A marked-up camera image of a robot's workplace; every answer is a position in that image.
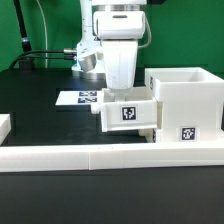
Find black pole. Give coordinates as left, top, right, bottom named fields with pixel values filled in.
left=13, top=0, right=32, bottom=52

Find white drawer box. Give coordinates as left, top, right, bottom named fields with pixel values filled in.
left=91, top=87, right=157, bottom=132
left=138, top=129, right=161, bottom=143

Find white front drawer box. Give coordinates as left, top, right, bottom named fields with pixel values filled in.
left=138, top=129, right=161, bottom=143

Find black cable bundle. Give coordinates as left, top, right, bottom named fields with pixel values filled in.
left=9, top=48, right=78, bottom=70

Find white drawer cabinet housing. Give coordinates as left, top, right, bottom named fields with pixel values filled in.
left=145, top=67, right=224, bottom=143

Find white plastic border frame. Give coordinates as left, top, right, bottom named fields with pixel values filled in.
left=0, top=114, right=224, bottom=172

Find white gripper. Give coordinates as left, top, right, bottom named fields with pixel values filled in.
left=101, top=40, right=138, bottom=92

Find white cable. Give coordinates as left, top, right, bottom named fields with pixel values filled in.
left=35, top=0, right=49, bottom=69

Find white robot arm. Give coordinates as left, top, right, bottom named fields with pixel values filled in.
left=72, top=0, right=166, bottom=93

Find white marker tag sheet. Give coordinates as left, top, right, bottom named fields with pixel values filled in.
left=56, top=91, right=102, bottom=106

